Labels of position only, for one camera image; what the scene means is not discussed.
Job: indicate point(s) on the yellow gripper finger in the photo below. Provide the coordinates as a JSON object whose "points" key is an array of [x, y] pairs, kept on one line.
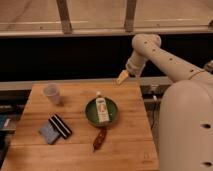
{"points": [[122, 77]]}

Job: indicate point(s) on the beige gripper wrist body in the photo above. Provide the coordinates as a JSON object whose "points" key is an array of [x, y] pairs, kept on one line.
{"points": [[135, 64]]}

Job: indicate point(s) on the dark red pepper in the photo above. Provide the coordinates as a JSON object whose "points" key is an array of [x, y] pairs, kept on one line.
{"points": [[99, 139]]}

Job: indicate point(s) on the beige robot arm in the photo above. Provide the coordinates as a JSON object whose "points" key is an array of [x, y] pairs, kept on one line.
{"points": [[186, 110]]}

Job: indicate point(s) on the translucent white cup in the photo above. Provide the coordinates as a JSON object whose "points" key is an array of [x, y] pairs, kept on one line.
{"points": [[51, 91]]}

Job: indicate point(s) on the white carton bottle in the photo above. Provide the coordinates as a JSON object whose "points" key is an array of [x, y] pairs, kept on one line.
{"points": [[102, 110]]}

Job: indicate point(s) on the green round plate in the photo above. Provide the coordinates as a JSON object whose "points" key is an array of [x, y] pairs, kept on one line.
{"points": [[92, 115]]}

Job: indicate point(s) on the blue sponge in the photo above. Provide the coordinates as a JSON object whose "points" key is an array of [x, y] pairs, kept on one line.
{"points": [[49, 133]]}

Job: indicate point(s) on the right metal window post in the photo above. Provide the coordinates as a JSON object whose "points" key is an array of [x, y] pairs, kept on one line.
{"points": [[130, 15]]}

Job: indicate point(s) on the metal window post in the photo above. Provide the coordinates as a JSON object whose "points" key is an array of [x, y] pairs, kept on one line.
{"points": [[130, 15], [64, 16]]}

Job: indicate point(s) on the left metal window post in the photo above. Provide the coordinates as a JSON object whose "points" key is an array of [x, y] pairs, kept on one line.
{"points": [[64, 16]]}

